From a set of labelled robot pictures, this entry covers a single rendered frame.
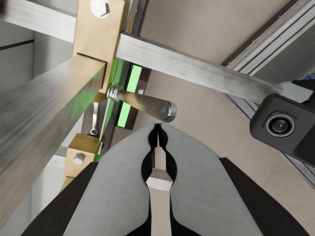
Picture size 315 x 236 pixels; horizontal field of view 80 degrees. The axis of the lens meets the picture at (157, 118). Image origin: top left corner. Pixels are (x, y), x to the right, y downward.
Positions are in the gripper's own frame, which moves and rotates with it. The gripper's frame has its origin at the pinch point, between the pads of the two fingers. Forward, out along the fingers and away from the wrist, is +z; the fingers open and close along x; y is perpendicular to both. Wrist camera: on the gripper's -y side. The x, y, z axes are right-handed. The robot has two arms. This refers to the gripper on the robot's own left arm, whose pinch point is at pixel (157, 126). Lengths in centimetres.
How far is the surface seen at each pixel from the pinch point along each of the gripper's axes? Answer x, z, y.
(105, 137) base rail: -14.0, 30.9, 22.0
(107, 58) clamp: -6.0, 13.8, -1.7
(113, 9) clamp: -4.5, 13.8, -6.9
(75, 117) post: -7.1, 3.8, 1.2
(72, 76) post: -7.6, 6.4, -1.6
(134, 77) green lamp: -4.8, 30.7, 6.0
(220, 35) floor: 36, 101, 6
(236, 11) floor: 42, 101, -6
